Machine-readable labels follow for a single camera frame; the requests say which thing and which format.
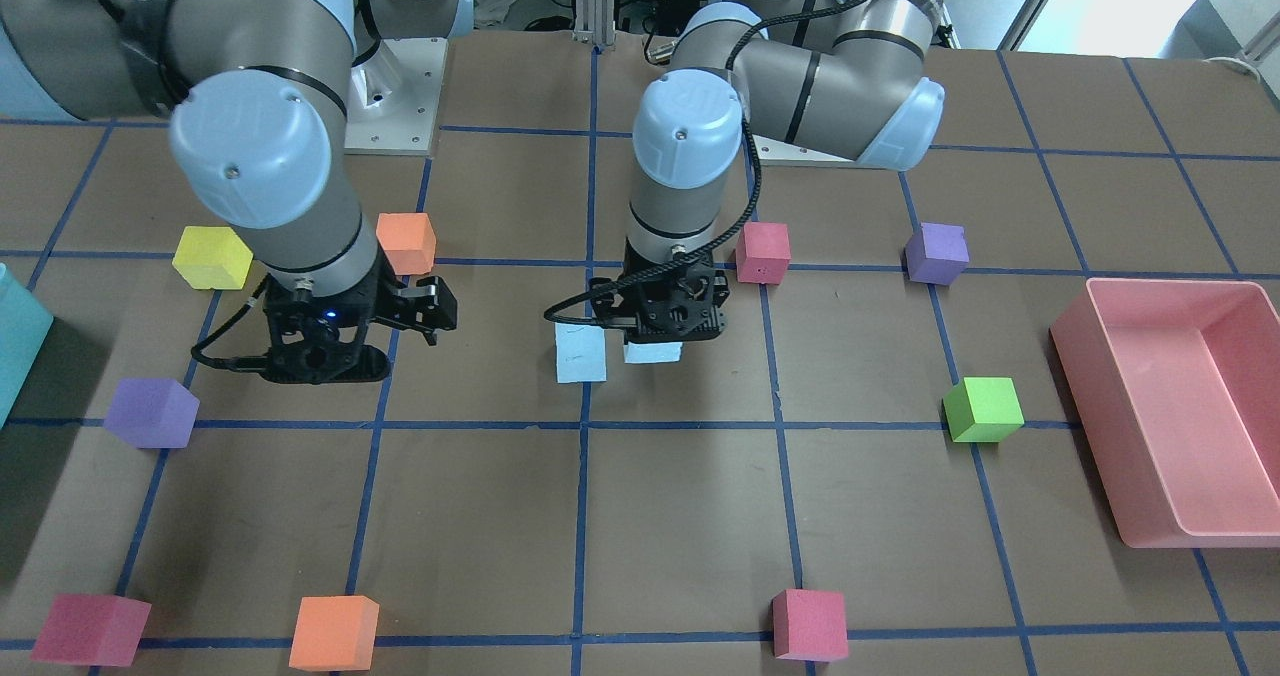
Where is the pink block near left arm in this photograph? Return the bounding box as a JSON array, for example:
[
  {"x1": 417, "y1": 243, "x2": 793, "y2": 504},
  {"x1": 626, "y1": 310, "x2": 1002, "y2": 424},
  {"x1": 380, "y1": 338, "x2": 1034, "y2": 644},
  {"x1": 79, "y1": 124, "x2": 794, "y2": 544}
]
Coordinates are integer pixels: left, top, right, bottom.
[{"x1": 772, "y1": 589, "x2": 850, "y2": 663}]

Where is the teal plastic bin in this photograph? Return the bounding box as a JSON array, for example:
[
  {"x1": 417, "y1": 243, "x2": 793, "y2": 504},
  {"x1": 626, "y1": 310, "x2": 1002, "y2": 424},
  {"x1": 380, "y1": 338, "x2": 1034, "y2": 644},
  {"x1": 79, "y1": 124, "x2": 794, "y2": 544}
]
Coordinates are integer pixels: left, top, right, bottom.
[{"x1": 1, "y1": 262, "x2": 54, "y2": 426}]

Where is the light blue block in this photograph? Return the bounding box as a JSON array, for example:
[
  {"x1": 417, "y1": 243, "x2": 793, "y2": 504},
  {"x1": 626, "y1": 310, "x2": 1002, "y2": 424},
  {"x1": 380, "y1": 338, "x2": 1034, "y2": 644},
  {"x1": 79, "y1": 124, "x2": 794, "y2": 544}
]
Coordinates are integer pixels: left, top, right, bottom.
[
  {"x1": 554, "y1": 323, "x2": 607, "y2": 384},
  {"x1": 623, "y1": 342, "x2": 684, "y2": 364}
]

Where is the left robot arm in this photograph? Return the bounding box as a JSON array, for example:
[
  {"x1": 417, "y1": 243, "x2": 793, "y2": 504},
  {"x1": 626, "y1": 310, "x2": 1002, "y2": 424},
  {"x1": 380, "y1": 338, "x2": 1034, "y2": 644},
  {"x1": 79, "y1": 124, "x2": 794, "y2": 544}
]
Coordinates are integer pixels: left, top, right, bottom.
[{"x1": 545, "y1": 0, "x2": 945, "y2": 343}]

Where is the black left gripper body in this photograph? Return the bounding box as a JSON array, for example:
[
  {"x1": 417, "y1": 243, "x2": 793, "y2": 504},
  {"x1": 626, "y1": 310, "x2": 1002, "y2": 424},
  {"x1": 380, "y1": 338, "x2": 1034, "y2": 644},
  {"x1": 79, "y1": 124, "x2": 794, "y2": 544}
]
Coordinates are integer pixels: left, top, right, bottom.
[{"x1": 590, "y1": 256, "x2": 730, "y2": 344}]

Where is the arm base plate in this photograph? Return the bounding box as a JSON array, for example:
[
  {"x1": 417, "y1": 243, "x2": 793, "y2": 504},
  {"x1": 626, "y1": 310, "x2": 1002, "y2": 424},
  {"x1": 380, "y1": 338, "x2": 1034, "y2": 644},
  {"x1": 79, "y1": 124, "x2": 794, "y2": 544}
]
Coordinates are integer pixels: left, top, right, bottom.
[
  {"x1": 346, "y1": 38, "x2": 449, "y2": 157},
  {"x1": 754, "y1": 134, "x2": 859, "y2": 166}
]

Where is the pink plastic tray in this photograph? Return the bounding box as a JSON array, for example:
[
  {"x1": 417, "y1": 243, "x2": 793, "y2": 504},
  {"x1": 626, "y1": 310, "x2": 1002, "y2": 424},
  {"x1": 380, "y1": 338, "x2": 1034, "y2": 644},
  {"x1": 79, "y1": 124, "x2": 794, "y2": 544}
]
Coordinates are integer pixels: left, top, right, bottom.
[{"x1": 1050, "y1": 278, "x2": 1279, "y2": 548}]

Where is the purple block near tray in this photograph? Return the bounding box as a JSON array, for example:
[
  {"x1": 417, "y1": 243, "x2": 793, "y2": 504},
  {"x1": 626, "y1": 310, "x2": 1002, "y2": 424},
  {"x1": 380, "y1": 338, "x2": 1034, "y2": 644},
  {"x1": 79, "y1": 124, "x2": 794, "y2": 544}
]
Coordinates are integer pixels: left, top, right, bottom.
[{"x1": 905, "y1": 221, "x2": 970, "y2": 287}]

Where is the dark pink block front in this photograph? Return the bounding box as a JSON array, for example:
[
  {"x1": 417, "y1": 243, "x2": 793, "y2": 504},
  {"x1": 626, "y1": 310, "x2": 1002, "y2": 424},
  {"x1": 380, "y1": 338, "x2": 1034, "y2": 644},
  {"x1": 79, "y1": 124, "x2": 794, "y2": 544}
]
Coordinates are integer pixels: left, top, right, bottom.
[{"x1": 733, "y1": 221, "x2": 792, "y2": 286}]

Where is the yellow foam block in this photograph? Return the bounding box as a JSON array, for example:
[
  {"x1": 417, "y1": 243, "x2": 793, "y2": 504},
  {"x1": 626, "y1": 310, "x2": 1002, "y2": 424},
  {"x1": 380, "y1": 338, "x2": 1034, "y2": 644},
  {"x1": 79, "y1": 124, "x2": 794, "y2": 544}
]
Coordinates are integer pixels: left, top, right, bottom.
[{"x1": 172, "y1": 227, "x2": 253, "y2": 291}]

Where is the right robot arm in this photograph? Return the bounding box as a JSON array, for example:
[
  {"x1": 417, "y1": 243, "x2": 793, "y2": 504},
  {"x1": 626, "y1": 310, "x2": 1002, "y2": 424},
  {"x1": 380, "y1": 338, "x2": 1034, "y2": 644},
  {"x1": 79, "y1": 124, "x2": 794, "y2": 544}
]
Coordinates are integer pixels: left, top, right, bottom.
[{"x1": 3, "y1": 0, "x2": 474, "y2": 384}]

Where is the orange block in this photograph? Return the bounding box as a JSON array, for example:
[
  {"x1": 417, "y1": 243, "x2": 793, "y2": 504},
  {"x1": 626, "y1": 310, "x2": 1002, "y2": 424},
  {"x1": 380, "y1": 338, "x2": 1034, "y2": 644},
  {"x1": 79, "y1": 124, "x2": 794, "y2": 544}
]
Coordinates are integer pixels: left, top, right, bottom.
[
  {"x1": 288, "y1": 595, "x2": 380, "y2": 672},
  {"x1": 376, "y1": 213, "x2": 436, "y2": 277}
]

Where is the orange block far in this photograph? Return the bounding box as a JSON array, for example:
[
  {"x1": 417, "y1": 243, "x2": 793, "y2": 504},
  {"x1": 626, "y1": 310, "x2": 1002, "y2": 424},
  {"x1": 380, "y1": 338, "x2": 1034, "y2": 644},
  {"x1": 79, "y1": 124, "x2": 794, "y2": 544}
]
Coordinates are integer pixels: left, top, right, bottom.
[{"x1": 288, "y1": 595, "x2": 380, "y2": 672}]

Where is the dark pink block far corner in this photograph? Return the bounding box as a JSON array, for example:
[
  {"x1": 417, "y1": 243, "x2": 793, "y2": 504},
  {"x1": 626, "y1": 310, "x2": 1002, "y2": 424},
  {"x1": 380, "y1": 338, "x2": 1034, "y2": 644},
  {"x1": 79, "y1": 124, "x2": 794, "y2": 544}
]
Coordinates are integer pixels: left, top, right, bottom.
[{"x1": 29, "y1": 594, "x2": 152, "y2": 667}]

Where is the green foam block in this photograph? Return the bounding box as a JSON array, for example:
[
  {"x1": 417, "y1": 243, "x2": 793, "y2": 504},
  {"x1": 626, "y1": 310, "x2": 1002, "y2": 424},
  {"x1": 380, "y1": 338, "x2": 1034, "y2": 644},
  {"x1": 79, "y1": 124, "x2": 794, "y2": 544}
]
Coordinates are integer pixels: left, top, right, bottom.
[{"x1": 942, "y1": 376, "x2": 1025, "y2": 443}]

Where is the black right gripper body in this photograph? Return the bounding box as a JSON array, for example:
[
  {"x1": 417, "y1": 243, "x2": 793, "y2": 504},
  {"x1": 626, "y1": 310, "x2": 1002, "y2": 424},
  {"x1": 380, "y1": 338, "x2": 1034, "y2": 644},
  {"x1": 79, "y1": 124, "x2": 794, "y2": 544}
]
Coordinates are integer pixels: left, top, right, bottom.
[{"x1": 260, "y1": 257, "x2": 416, "y2": 385}]

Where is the orange block near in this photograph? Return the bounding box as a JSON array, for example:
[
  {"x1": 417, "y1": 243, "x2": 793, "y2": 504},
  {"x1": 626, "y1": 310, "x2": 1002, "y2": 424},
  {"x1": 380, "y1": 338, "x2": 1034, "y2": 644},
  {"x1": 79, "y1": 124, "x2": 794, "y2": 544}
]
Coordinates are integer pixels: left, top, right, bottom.
[{"x1": 376, "y1": 213, "x2": 436, "y2": 277}]

